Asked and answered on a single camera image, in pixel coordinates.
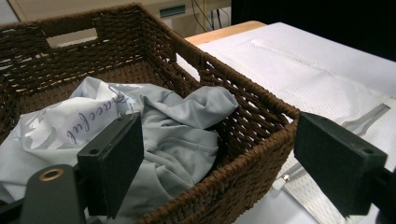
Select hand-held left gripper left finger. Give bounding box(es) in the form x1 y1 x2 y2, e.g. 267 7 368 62
77 111 146 219

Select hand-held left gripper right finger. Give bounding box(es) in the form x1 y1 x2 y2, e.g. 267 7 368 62
293 111 389 218

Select light grey printed shirt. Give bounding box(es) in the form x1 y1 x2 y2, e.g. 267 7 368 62
0 76 239 224

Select brown woven basket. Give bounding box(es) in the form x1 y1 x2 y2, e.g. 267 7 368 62
0 3 302 224

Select white cloth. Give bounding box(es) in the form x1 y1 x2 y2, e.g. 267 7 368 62
199 38 396 224

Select white board table cover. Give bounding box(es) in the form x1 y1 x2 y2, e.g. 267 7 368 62
176 21 396 224

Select black hanging cables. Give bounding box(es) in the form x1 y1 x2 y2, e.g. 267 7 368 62
190 0 232 33

